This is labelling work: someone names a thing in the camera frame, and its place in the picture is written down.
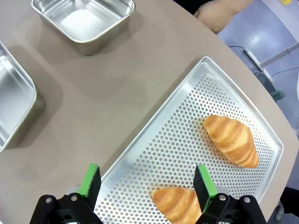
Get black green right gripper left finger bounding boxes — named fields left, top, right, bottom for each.
left=29, top=164, right=103, bottom=224

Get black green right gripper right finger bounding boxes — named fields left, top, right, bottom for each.
left=193, top=164, right=267, bottom=224

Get golden croissant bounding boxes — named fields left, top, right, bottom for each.
left=202, top=114, right=260, bottom=169
left=151, top=186, right=203, bottom=224

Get person's left forearm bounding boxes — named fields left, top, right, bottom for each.
left=218, top=0, right=255, bottom=21

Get rectangular steel container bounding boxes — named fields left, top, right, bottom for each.
left=31, top=0, right=136, bottom=56
left=0, top=41, right=45, bottom=154

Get person's left hand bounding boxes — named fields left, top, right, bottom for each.
left=193, top=3, right=226, bottom=34

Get perforated aluminium baking tray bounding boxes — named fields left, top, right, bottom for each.
left=93, top=56, right=285, bottom=224

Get black floor stand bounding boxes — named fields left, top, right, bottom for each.
left=279, top=186, right=299, bottom=220

